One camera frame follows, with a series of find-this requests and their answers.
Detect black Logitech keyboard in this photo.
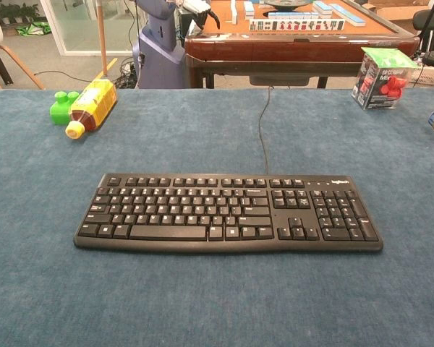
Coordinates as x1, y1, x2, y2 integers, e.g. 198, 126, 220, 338
73, 173, 385, 254

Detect blue velvet table cloth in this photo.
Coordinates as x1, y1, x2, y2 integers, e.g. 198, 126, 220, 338
0, 87, 434, 347

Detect yellow label tea bottle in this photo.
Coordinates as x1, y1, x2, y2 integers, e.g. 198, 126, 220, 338
64, 78, 119, 140

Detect brown mahjong table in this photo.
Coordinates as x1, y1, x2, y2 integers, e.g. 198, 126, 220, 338
184, 0, 420, 90

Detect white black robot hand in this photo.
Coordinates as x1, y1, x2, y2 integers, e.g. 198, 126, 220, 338
182, 0, 221, 30

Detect green plastic toy block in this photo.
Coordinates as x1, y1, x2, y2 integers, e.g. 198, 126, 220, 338
49, 90, 80, 127

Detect row of face-up mahjong tiles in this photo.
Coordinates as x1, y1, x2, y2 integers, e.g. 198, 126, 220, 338
248, 18, 346, 32

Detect row of blue-backed mahjong tiles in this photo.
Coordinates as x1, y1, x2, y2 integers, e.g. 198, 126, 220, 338
268, 11, 318, 21

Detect wooden pole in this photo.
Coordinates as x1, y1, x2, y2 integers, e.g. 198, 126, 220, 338
95, 0, 109, 77

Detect clear box with red toy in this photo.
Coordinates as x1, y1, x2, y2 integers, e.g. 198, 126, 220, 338
351, 46, 420, 111

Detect diagonal row of mahjong tiles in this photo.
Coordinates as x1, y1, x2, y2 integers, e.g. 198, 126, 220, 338
328, 3, 367, 27

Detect white plastic crate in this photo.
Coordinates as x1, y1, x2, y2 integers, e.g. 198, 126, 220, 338
409, 65, 434, 88

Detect green bag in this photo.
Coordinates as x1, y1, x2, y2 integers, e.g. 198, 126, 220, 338
15, 21, 52, 38

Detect cardboard box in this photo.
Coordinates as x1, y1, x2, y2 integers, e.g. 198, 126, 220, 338
361, 0, 434, 21

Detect white chair with wooden legs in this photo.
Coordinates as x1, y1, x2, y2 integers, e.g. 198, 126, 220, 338
0, 0, 45, 90

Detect black office chair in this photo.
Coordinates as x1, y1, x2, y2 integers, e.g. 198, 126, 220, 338
412, 0, 434, 69

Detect potted green plants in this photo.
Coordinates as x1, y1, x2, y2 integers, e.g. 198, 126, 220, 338
0, 2, 41, 25

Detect black keyboard cable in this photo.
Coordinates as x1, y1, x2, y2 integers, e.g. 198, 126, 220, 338
258, 85, 275, 175

